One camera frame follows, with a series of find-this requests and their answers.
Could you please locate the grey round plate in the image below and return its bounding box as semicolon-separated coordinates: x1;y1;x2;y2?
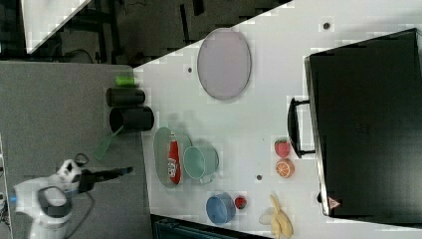
197;28;252;101

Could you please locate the silver black toaster oven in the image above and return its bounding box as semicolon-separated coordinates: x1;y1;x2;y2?
304;29;422;228

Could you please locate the green cup with handle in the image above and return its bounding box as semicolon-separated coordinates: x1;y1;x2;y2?
183;144;219;184

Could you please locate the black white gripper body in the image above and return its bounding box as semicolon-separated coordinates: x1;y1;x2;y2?
57;159;95;193

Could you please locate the bright green small cylinder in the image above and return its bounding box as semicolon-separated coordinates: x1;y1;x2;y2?
115;77;135;88

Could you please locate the green slotted spatula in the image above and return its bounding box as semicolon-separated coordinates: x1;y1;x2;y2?
94;126;123;160

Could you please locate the grey oval metal strainer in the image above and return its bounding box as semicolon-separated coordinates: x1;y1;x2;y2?
153;126;192;189

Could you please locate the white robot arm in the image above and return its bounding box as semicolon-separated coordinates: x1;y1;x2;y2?
12;159;133;239

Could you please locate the blue cup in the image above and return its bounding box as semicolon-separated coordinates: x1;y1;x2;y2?
206;192;236;225

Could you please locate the small black cylinder container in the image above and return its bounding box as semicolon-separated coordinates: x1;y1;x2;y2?
105;88;145;107

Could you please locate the red plush ketchup bottle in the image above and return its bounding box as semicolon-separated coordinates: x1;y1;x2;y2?
167;134;181;184

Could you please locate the peeled toy banana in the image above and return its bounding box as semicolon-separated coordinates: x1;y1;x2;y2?
259;194;294;239

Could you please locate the orange slice toy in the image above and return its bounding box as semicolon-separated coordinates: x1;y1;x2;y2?
276;158;295;178

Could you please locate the red toy strawberry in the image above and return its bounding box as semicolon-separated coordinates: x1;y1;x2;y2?
275;139;291;158

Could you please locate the large black pot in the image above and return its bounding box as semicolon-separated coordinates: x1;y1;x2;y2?
108;107;155;133

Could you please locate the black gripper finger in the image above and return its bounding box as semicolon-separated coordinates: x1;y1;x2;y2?
95;166;133;178

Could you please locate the small red toy fruit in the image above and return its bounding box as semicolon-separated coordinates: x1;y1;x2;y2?
234;196;247;210

